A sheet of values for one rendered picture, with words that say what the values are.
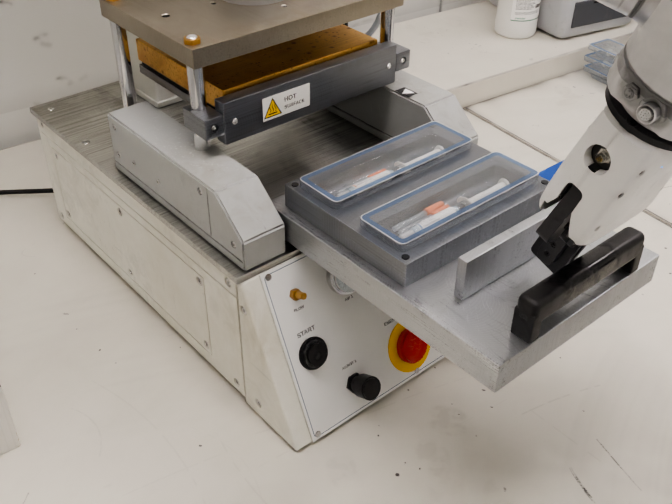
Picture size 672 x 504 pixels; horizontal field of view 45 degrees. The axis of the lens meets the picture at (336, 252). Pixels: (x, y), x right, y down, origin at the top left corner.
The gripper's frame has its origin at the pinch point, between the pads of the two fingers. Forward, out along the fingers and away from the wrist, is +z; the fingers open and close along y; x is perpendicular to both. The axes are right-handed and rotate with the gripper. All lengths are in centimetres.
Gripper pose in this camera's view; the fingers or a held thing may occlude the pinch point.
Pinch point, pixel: (559, 245)
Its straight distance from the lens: 69.3
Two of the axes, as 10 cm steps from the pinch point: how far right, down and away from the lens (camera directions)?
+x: -6.1, -7.0, 3.7
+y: 7.6, -3.8, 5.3
